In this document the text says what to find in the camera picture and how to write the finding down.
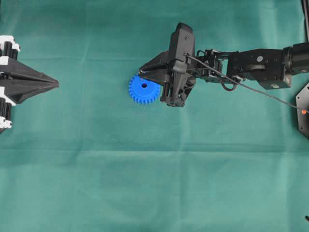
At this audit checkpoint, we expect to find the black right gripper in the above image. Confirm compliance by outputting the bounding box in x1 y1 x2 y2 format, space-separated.
139 51 196 107

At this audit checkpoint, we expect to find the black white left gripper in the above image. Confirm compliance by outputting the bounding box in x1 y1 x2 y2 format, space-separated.
0 35 59 132

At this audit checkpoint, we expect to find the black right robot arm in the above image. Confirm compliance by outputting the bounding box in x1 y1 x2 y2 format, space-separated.
139 43 309 107

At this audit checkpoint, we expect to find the blue plastic gear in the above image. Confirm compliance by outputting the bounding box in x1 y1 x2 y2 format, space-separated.
128 74 160 105

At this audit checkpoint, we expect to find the green table cloth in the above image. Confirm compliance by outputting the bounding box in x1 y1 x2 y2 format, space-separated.
0 0 309 232

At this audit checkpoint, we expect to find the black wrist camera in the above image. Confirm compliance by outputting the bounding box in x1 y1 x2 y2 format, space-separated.
168 23 195 73

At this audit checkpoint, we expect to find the black camera cable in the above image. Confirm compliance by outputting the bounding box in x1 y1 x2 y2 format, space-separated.
185 53 307 116

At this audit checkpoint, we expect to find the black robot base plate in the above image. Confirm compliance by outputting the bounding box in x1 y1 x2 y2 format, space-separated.
295 83 309 139

